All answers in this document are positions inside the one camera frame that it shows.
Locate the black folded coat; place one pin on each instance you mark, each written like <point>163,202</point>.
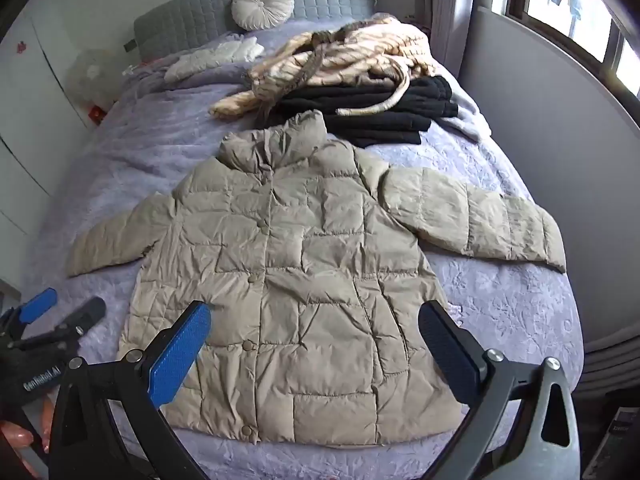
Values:
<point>390,115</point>

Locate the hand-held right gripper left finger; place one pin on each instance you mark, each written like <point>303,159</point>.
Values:
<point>180,355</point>

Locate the round white cushion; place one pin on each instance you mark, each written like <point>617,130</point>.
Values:
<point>262,5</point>

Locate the beige puffer jacket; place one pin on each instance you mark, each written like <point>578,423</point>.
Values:
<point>310,260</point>

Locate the person's left hand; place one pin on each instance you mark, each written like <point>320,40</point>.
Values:
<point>12,437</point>

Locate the red wardrobe sticker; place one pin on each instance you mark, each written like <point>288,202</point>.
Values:
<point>21,46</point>

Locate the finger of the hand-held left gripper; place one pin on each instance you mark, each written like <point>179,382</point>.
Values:
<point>85,317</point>
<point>37,305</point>

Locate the lavender embossed blanket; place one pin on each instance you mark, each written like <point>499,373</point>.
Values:
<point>500,310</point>

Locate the light grey fleece cloth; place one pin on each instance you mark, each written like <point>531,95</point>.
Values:
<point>470,115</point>

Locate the cream striped fleece robe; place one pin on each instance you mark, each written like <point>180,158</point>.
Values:
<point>350,55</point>

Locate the grey curtain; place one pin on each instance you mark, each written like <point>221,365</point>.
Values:
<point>450,10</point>

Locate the white wardrobe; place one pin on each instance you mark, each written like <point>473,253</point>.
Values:
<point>30,110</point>

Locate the covered electric fan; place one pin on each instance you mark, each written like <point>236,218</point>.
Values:
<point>92,75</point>

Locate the dark printed box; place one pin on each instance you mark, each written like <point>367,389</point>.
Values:
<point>620,440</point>

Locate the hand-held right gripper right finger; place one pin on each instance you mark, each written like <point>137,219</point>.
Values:
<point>447,355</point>

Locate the window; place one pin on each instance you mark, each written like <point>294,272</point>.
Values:
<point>615,25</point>

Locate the white puffer garment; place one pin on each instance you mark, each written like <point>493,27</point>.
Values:
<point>210,60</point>

